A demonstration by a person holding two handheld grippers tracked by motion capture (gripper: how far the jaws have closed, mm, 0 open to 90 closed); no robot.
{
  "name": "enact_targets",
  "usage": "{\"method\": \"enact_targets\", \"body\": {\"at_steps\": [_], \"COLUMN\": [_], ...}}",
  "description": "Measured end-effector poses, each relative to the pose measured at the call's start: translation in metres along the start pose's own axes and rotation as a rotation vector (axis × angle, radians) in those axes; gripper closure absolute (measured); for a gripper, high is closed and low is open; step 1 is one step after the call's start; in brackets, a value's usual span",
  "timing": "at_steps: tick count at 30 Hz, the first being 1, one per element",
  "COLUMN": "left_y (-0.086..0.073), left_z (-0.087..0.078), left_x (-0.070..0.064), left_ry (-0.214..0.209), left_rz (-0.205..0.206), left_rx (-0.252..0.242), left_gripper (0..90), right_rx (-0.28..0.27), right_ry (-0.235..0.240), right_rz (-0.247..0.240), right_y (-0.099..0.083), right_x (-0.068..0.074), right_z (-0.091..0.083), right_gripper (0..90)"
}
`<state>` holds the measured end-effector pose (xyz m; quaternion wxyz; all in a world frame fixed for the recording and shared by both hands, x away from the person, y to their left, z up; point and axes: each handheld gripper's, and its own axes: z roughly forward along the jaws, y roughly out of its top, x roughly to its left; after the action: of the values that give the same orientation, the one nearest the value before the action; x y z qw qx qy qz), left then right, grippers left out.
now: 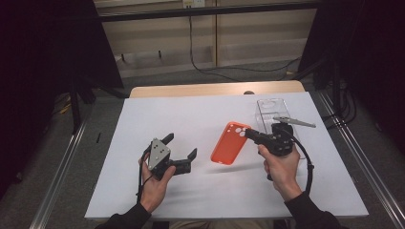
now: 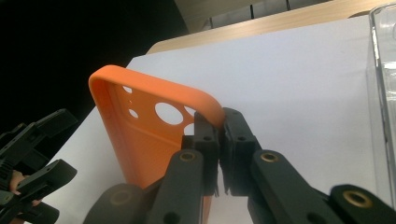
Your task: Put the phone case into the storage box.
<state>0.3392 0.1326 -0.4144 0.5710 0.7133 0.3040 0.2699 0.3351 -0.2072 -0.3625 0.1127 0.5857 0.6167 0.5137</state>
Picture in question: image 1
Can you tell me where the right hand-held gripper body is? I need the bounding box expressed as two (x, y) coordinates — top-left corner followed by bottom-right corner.
(254, 115), (317, 157)

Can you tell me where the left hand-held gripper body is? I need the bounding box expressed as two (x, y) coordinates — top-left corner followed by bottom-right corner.
(147, 137), (194, 181)

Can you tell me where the orange phone case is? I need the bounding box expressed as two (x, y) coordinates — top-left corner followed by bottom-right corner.
(210, 121), (252, 166)

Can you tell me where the clear plastic box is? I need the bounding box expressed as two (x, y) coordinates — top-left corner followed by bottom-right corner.
(255, 97), (308, 160)

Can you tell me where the person's right hand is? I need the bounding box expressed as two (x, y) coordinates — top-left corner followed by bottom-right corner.
(257, 144), (304, 202)

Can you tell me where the person's left hand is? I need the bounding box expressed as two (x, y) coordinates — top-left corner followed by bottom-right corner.
(139, 156), (177, 214)

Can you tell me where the white board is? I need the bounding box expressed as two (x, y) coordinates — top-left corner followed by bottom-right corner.
(84, 92), (370, 221)

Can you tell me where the wooden table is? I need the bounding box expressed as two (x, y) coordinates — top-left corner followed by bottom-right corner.
(129, 80), (306, 99)

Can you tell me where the black metal stand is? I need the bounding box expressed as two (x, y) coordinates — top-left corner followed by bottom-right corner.
(68, 74), (128, 135)

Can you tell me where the black curtain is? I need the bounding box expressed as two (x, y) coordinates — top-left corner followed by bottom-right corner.
(0, 0), (125, 198)
(298, 0), (405, 154)

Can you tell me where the black horizontal bar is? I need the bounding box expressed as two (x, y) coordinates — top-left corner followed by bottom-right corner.
(98, 1), (321, 23)

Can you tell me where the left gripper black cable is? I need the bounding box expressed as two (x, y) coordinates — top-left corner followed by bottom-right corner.
(136, 147), (155, 205)

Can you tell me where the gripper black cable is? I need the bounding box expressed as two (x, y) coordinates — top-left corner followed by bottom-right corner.
(136, 147), (155, 205)
(286, 129), (315, 196)

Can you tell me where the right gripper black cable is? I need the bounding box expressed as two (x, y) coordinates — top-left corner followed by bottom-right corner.
(286, 129), (315, 196)

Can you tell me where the bundle of black cables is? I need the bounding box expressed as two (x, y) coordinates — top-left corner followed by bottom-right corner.
(320, 79), (358, 130)

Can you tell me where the long black floor cable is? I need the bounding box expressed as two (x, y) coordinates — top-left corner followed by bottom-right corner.
(188, 15), (302, 82)

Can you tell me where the aluminium rail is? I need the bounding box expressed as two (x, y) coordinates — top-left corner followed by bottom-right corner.
(29, 118), (90, 229)
(317, 91), (405, 229)

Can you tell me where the yellow cable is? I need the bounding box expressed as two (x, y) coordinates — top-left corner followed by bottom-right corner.
(58, 94), (73, 115)

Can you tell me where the white wall socket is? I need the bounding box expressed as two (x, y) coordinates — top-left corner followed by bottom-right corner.
(182, 0), (206, 10)

